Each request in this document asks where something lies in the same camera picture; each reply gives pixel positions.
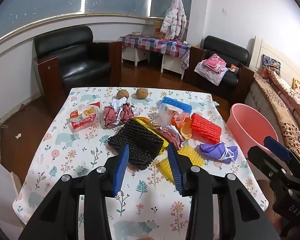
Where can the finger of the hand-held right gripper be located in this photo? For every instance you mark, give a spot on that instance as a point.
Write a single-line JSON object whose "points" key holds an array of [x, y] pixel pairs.
{"points": [[260, 158], [277, 148]]}

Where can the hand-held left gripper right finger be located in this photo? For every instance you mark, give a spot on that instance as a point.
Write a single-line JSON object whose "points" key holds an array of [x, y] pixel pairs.
{"points": [[176, 172]]}

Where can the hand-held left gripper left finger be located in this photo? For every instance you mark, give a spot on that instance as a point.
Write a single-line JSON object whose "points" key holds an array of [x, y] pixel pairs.
{"points": [[122, 170]]}

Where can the yellow foam net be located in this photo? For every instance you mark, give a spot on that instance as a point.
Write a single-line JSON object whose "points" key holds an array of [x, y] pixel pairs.
{"points": [[190, 155]]}

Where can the black foam net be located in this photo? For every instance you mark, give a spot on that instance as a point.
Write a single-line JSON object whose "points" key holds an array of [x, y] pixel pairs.
{"points": [[137, 142]]}

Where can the pink plastic bucket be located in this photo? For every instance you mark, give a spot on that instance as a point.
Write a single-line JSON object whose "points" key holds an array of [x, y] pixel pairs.
{"points": [[247, 122]]}

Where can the purple plastic bag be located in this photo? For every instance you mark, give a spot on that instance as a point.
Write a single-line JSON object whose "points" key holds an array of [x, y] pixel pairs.
{"points": [[215, 150]]}

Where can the red foam net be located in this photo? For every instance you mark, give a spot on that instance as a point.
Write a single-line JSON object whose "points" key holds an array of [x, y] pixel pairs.
{"points": [[206, 128]]}

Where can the yellow plastic bag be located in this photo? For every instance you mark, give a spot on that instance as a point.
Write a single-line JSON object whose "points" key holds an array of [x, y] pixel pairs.
{"points": [[142, 120]]}

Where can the maroon white paper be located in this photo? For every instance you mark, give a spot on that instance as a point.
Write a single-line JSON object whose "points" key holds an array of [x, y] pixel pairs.
{"points": [[111, 117]]}

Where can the white plastic bag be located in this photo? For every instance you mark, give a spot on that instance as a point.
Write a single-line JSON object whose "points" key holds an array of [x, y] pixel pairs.
{"points": [[165, 115]]}

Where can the clear red label snack packet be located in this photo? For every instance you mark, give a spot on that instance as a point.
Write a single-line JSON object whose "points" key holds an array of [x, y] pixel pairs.
{"points": [[83, 116]]}

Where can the blue foam net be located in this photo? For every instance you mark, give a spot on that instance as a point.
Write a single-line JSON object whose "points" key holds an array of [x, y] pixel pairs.
{"points": [[177, 103]]}

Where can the rolled floral quilt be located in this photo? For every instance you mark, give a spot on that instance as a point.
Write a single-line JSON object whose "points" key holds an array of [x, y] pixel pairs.
{"points": [[290, 95]]}

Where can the floral bear print tablecloth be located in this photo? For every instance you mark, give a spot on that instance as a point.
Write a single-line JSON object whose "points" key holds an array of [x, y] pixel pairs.
{"points": [[65, 155]]}

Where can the yellow pillow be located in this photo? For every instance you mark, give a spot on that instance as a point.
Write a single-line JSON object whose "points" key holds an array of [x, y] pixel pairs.
{"points": [[299, 83]]}

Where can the white paper scrap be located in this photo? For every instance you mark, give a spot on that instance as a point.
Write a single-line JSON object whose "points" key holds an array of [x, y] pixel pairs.
{"points": [[18, 136], [215, 103]]}

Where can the brown walnut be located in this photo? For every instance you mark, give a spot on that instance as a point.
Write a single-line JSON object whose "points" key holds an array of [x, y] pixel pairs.
{"points": [[141, 93], [122, 94]]}

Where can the colourful printed pillow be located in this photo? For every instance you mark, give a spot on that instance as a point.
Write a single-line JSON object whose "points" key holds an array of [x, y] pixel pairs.
{"points": [[271, 63]]}

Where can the small orange box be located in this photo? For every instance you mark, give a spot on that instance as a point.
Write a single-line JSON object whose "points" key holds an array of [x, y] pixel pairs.
{"points": [[233, 68]]}

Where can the pale pink cloth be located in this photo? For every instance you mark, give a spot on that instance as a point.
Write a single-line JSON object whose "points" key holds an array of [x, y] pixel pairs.
{"points": [[210, 76]]}

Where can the cream bed headboard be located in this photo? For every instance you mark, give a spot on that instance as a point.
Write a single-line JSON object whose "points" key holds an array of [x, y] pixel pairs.
{"points": [[277, 50]]}

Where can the pink printed cloth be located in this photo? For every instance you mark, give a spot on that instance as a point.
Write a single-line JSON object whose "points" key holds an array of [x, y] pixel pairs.
{"points": [[213, 63]]}

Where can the black leather armchair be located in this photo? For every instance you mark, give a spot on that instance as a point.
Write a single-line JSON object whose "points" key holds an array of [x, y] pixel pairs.
{"points": [[75, 62], [225, 46]]}

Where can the white low table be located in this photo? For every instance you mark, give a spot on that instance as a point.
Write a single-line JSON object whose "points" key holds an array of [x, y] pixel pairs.
{"points": [[140, 55]]}

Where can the checkered table cloth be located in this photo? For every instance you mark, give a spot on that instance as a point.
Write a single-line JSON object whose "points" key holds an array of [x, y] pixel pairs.
{"points": [[150, 43]]}

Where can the hanging padded print jacket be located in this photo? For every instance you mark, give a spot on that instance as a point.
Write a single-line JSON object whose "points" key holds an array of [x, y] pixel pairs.
{"points": [[173, 17]]}

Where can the curved bay window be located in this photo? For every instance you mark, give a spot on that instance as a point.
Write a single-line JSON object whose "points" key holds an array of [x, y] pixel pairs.
{"points": [[52, 0]]}

